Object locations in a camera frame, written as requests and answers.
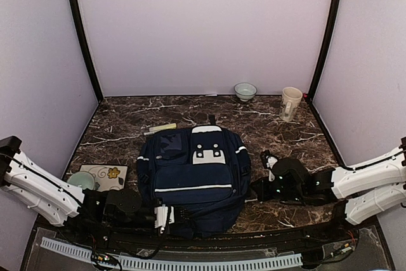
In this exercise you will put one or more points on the yellow highlighter pen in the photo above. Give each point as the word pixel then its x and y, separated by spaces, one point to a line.
pixel 156 129

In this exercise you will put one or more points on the black enclosure corner post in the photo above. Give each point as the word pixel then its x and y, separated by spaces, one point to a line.
pixel 83 43
pixel 324 49

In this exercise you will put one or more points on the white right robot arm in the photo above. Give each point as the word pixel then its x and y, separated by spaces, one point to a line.
pixel 357 192

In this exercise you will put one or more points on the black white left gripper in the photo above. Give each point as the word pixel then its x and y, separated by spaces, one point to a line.
pixel 165 229

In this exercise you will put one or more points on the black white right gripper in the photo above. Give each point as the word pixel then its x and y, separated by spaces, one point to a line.
pixel 262 192

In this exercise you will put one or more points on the celadon cup on plate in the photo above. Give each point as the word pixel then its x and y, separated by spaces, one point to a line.
pixel 83 180

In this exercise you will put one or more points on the black enclosure corner post right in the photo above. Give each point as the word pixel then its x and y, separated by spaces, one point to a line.
pixel 324 49

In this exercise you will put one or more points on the floral square plate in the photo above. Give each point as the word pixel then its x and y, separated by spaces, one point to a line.
pixel 106 177

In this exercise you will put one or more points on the black enclosure corner post left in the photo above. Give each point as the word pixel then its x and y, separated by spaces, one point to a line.
pixel 83 43

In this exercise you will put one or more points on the small celadon bowl at back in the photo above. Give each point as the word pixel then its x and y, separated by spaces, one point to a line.
pixel 245 91

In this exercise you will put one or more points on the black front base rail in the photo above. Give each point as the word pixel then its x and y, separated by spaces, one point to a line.
pixel 266 225

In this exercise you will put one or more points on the navy blue student backpack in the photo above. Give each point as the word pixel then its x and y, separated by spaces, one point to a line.
pixel 205 169

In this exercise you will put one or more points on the cream coral pattern mug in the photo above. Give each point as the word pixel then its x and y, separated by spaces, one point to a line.
pixel 291 98

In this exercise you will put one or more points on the white slotted cable duct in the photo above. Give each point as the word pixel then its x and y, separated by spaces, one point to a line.
pixel 126 262

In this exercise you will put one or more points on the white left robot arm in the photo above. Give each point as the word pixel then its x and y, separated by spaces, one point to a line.
pixel 65 204

